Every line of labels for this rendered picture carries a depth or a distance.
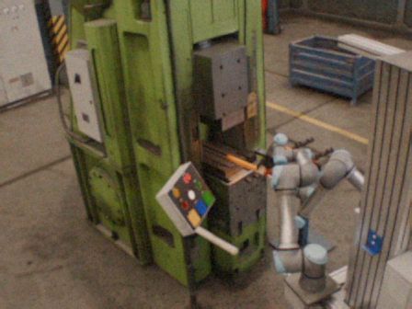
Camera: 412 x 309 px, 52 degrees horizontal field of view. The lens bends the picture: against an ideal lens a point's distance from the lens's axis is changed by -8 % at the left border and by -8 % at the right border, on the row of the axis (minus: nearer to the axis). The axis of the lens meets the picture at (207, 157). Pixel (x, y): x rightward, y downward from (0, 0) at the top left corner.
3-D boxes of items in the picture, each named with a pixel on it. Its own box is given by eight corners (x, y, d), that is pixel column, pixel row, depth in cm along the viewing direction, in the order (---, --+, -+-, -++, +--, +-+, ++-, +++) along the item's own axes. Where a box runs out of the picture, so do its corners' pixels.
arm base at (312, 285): (332, 285, 219) (334, 272, 214) (308, 297, 214) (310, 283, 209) (315, 268, 231) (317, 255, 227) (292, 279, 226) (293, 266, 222)
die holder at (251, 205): (266, 212, 336) (266, 161, 314) (231, 237, 314) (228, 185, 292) (213, 186, 372) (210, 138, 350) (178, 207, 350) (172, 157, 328)
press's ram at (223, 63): (257, 100, 295) (255, 42, 275) (215, 120, 273) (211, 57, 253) (212, 86, 322) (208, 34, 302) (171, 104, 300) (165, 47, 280)
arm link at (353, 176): (388, 232, 239) (321, 167, 243) (392, 217, 250) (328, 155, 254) (403, 222, 231) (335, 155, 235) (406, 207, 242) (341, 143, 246)
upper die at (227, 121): (244, 120, 292) (243, 107, 287) (223, 131, 280) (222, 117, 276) (200, 105, 319) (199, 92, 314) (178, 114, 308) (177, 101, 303)
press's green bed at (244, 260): (265, 257, 359) (265, 212, 336) (233, 282, 338) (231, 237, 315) (217, 230, 395) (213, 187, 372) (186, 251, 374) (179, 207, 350)
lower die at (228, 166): (246, 167, 309) (246, 156, 305) (225, 179, 298) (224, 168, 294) (203, 148, 337) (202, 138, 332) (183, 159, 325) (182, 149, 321)
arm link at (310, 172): (324, 167, 214) (309, 143, 261) (302, 168, 214) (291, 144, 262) (323, 189, 217) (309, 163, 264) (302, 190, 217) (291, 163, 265)
